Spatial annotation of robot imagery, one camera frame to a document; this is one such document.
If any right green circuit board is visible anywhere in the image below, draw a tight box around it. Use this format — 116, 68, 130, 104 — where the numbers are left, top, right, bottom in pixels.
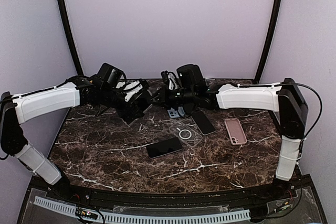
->
273, 201, 291, 213

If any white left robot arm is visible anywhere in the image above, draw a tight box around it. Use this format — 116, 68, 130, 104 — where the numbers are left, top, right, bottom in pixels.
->
1, 74, 150, 201

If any black left frame post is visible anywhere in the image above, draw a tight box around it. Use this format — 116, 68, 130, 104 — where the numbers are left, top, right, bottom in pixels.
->
57, 0, 84, 75

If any black frame post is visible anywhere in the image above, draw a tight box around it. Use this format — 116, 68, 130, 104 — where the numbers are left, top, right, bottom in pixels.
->
253, 0, 281, 83
57, 0, 84, 75

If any phone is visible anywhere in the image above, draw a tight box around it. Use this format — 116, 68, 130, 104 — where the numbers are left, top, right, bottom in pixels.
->
146, 137, 183, 158
191, 111, 216, 135

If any black right frame post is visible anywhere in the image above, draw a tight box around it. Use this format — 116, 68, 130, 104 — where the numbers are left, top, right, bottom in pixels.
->
253, 0, 281, 83

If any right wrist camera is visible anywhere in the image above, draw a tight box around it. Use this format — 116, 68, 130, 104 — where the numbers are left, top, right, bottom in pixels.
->
161, 70, 179, 90

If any green circuit board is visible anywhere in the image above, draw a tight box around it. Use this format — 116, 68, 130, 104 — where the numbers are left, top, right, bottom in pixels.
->
273, 201, 291, 213
75, 207, 98, 221

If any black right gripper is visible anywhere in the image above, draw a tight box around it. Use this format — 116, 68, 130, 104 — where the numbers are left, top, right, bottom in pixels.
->
147, 84, 196, 111

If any left green circuit board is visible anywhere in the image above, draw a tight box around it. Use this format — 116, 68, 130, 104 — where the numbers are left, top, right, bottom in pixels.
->
75, 207, 98, 221

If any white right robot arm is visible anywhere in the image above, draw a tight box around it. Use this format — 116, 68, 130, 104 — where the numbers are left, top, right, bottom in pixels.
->
151, 64, 308, 200

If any black front rail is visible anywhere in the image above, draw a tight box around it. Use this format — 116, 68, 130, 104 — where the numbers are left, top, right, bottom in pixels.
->
47, 180, 299, 209

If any white slotted cable duct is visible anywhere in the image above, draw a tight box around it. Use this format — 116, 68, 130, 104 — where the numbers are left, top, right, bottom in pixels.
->
33, 196, 250, 224

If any clear magsafe phone case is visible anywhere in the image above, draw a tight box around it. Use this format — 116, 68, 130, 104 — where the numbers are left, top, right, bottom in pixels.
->
169, 122, 203, 147

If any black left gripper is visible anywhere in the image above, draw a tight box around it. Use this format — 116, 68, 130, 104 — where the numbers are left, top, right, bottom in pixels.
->
99, 86, 144, 122

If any pink phone case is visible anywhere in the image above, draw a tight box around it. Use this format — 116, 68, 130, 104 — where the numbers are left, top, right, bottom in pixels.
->
224, 118, 247, 146

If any light blue phone case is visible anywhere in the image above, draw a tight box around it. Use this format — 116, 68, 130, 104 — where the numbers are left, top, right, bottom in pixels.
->
167, 106, 185, 119

